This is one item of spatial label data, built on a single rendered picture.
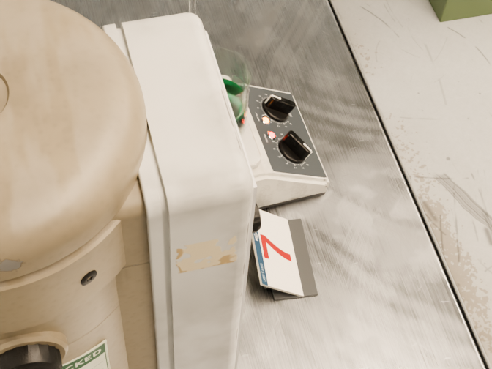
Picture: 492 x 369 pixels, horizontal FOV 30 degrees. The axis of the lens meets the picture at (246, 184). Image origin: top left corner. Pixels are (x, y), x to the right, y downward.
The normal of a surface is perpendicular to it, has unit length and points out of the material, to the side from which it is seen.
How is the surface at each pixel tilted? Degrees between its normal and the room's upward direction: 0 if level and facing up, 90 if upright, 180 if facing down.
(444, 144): 0
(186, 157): 0
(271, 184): 90
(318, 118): 0
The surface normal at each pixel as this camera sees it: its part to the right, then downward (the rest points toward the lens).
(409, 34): 0.05, -0.55
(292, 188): 0.29, 0.81
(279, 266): 0.67, -0.49
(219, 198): 0.25, 0.47
